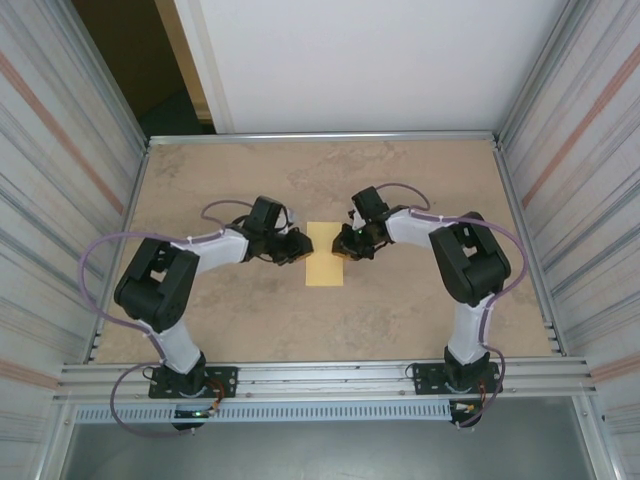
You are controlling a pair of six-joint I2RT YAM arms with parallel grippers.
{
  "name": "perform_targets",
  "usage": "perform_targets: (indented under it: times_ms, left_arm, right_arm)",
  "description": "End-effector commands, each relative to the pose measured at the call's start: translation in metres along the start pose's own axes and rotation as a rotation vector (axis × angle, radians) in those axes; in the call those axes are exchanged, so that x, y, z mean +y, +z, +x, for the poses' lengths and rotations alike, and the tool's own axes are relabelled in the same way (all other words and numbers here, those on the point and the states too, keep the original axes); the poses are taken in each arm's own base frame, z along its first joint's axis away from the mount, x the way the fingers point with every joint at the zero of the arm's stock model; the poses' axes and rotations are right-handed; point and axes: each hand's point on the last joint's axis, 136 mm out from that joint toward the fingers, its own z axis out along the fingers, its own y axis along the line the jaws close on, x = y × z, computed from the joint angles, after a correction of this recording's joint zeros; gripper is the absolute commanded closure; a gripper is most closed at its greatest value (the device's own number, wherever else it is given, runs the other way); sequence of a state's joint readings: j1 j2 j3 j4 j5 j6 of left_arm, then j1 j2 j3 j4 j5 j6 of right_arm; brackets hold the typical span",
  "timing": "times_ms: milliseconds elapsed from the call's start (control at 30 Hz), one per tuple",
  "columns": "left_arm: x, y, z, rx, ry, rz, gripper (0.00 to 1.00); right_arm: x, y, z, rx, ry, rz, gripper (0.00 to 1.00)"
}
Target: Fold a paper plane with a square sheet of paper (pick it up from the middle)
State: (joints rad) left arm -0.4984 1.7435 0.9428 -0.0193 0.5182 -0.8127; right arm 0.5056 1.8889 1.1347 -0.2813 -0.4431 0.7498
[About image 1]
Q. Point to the grey metal shelf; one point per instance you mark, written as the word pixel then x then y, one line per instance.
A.
pixel 325 455

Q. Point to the small black controller board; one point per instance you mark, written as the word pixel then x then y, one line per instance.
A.
pixel 192 414
pixel 467 409

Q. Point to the wide aluminium mounting rail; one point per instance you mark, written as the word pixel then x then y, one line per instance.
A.
pixel 325 380

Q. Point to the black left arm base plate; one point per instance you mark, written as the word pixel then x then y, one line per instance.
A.
pixel 225 382

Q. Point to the thin aluminium table edge rail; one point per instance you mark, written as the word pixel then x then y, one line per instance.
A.
pixel 325 138
pixel 136 192
pixel 508 180

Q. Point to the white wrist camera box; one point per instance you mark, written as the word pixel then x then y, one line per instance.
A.
pixel 291 218
pixel 352 214

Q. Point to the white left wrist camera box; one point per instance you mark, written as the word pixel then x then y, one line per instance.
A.
pixel 291 218

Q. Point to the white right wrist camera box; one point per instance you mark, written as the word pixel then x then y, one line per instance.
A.
pixel 352 214

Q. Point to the yellow square paper sheet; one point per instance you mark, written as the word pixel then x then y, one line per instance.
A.
pixel 325 270

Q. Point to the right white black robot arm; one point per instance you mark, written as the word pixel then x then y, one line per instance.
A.
pixel 470 340

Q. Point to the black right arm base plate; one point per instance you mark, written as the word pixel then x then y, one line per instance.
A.
pixel 425 380

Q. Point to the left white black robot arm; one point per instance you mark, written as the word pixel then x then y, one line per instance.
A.
pixel 177 347

